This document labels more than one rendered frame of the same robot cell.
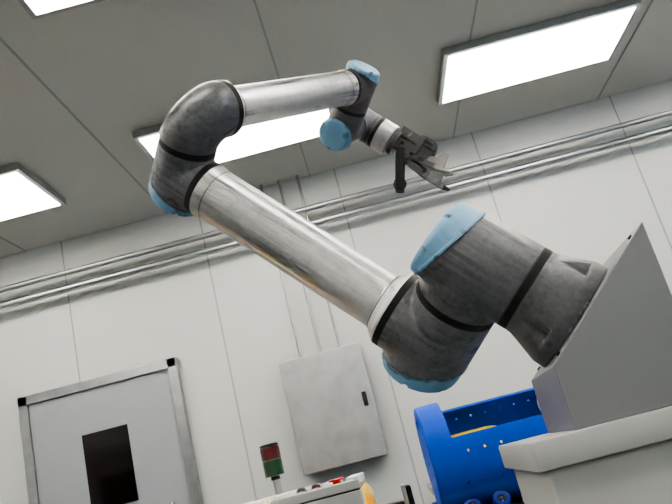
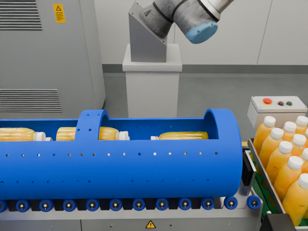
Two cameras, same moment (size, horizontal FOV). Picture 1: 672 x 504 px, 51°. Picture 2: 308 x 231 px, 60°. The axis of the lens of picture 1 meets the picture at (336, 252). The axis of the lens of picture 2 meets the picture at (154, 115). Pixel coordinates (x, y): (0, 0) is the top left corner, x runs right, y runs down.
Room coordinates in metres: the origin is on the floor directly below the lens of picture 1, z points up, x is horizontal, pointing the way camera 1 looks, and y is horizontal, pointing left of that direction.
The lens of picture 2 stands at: (2.62, -0.34, 1.70)
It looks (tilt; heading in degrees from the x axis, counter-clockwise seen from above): 35 degrees down; 180
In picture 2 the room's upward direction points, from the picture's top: straight up
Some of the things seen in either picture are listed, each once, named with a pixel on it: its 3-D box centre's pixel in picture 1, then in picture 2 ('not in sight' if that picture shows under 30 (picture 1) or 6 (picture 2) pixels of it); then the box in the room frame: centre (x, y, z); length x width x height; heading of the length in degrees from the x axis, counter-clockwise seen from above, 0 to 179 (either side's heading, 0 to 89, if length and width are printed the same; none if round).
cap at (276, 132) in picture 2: not in sight; (277, 133); (1.88, 0.10, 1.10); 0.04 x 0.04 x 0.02
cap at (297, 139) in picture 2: not in sight; (299, 139); (1.91, 0.16, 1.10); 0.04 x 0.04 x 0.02
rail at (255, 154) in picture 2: not in sight; (265, 177); (1.97, 0.06, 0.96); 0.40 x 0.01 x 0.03; 1
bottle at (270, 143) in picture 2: not in sight; (270, 153); (1.88, 0.10, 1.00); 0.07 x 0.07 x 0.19
